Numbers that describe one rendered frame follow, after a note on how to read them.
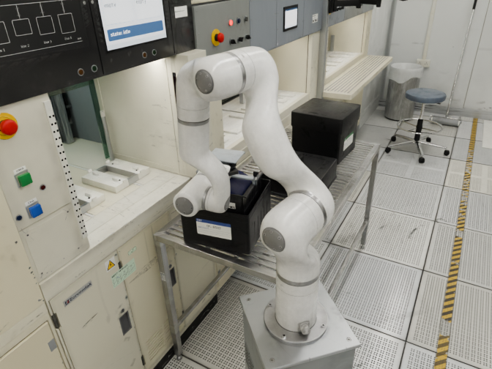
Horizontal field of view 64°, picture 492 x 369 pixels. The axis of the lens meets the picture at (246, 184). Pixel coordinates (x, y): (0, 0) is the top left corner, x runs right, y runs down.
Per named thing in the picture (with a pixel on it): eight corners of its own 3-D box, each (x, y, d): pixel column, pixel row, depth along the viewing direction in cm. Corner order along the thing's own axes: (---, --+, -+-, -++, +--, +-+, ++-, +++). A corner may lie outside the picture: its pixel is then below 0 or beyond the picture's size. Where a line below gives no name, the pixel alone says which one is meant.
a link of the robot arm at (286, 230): (327, 267, 108) (334, 193, 97) (291, 308, 96) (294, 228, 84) (291, 251, 115) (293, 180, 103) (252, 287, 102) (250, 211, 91)
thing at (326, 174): (317, 204, 172) (318, 179, 165) (257, 189, 184) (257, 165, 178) (337, 176, 194) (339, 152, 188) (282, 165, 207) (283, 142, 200)
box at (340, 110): (337, 165, 204) (342, 120, 192) (289, 154, 218) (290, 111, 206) (356, 146, 225) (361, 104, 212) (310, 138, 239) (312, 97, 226)
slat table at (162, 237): (286, 417, 166) (291, 283, 129) (175, 359, 193) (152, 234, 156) (365, 247, 265) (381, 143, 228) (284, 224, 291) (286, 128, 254)
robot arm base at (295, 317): (339, 335, 111) (345, 287, 102) (276, 352, 106) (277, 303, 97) (312, 289, 127) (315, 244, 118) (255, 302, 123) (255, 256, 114)
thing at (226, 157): (190, 235, 153) (181, 162, 138) (211, 208, 170) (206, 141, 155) (249, 247, 146) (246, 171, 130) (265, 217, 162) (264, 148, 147)
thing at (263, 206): (182, 241, 151) (177, 203, 143) (211, 205, 174) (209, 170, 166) (250, 255, 143) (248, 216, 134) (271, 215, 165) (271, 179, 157)
